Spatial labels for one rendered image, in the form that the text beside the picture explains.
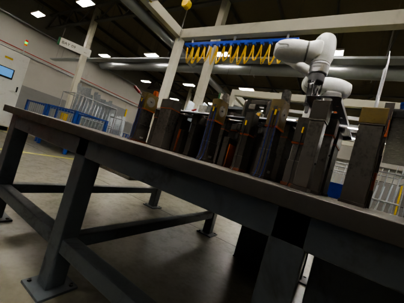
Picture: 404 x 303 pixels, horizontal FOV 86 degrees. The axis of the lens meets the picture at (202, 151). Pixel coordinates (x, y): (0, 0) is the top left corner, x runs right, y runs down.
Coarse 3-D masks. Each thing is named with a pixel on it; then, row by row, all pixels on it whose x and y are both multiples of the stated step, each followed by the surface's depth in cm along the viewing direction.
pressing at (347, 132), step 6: (156, 108) 176; (186, 114) 163; (198, 114) 151; (204, 114) 145; (234, 120) 137; (264, 120) 116; (288, 120) 101; (264, 126) 129; (294, 126) 111; (342, 126) 88; (342, 132) 98; (348, 132) 94; (348, 138) 104
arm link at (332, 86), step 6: (330, 78) 153; (336, 78) 152; (324, 84) 153; (330, 84) 151; (336, 84) 150; (342, 84) 149; (348, 84) 149; (324, 90) 154; (330, 90) 152; (336, 90) 151; (342, 90) 149; (348, 90) 149; (342, 96) 152; (348, 96) 152
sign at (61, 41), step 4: (60, 40) 1085; (64, 40) 1093; (68, 40) 1100; (60, 44) 1087; (64, 44) 1095; (68, 44) 1102; (72, 44) 1111; (76, 44) 1119; (68, 48) 1104; (72, 48) 1112; (76, 48) 1121; (80, 48) 1128; (84, 48) 1137; (80, 52) 1130; (84, 52) 1139; (88, 52) 1148; (88, 56) 1150
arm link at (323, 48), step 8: (328, 32) 106; (320, 40) 106; (328, 40) 105; (336, 40) 106; (312, 48) 106; (320, 48) 105; (328, 48) 104; (312, 56) 107; (320, 56) 105; (328, 56) 104
